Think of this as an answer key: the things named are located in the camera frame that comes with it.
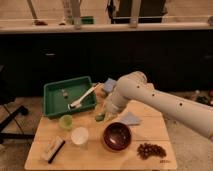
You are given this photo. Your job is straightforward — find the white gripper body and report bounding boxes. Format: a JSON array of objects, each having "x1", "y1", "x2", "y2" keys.
[{"x1": 102, "y1": 99, "x2": 119, "y2": 121}]

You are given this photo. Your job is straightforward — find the dark red bowl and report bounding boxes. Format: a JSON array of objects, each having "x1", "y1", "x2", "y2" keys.
[{"x1": 101, "y1": 122, "x2": 132, "y2": 152}]

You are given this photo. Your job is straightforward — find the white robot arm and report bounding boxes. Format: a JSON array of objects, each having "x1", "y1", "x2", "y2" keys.
[{"x1": 105, "y1": 71, "x2": 213, "y2": 142}]

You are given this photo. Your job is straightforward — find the white paper cup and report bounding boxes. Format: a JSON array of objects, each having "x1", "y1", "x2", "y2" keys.
[{"x1": 71, "y1": 127, "x2": 89, "y2": 146}]

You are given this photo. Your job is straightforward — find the green plastic tray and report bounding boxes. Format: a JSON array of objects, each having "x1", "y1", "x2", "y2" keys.
[{"x1": 43, "y1": 76, "x2": 97, "y2": 119}]

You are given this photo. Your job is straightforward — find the black office chair base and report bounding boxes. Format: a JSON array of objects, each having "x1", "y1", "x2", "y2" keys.
[{"x1": 0, "y1": 64, "x2": 36, "y2": 145}]

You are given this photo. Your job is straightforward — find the blue sponge block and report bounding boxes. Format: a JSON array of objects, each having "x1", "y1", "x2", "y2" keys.
[{"x1": 102, "y1": 78, "x2": 116, "y2": 96}]

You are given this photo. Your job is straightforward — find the blue folded cloth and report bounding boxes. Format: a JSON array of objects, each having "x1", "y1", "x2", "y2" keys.
[{"x1": 119, "y1": 112, "x2": 141, "y2": 126}]

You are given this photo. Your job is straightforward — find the green pepper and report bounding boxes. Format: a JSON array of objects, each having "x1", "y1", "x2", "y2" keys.
[{"x1": 95, "y1": 114, "x2": 105, "y2": 122}]

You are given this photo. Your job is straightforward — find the bunch of dark grapes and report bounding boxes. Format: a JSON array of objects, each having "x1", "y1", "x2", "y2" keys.
[{"x1": 137, "y1": 143, "x2": 166, "y2": 159}]

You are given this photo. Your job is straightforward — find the green plastic cup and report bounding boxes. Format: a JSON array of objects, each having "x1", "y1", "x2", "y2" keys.
[{"x1": 59, "y1": 115, "x2": 72, "y2": 130}]

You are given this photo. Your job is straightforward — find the small object in tray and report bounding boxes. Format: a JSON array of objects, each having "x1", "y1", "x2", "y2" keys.
[{"x1": 62, "y1": 89, "x2": 68, "y2": 99}]

